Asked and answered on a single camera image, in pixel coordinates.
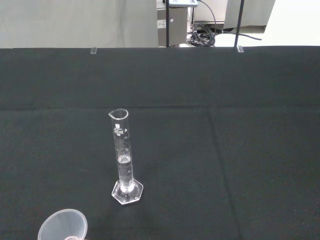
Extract black bench cloth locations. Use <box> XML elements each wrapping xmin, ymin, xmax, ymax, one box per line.
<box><xmin>0</xmin><ymin>45</ymin><xmax>320</xmax><ymax>240</ymax></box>

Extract black stand pole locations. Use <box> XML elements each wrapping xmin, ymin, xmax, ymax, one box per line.
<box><xmin>165</xmin><ymin>0</ymin><xmax>174</xmax><ymax>48</ymax></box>
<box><xmin>234</xmin><ymin>0</ymin><xmax>245</xmax><ymax>48</ymax></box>

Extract grey cabinet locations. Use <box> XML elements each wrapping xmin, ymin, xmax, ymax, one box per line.
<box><xmin>156</xmin><ymin>5</ymin><xmax>188</xmax><ymax>48</ymax></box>

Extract clear plastic funnel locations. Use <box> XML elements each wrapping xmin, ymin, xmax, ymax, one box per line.
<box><xmin>37</xmin><ymin>208</ymin><xmax>89</xmax><ymax>240</ymax></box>

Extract black cable bundle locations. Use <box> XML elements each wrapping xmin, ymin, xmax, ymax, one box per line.
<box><xmin>186</xmin><ymin>0</ymin><xmax>263</xmax><ymax>48</ymax></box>

